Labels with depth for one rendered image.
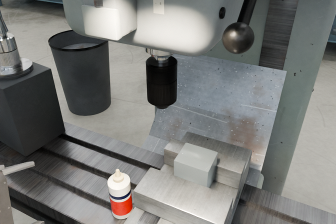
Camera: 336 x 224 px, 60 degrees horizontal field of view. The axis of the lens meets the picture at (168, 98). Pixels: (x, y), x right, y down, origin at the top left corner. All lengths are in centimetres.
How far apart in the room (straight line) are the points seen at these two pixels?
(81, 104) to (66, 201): 193
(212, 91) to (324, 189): 146
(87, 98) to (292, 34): 198
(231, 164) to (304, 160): 177
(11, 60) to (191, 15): 50
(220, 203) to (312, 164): 184
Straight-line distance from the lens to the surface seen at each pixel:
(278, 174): 98
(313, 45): 76
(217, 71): 81
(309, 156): 234
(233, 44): 28
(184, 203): 48
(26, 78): 71
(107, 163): 70
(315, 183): 216
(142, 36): 32
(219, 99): 81
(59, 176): 70
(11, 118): 72
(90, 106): 255
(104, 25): 29
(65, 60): 236
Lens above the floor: 144
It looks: 31 degrees down
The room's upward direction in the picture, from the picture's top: straight up
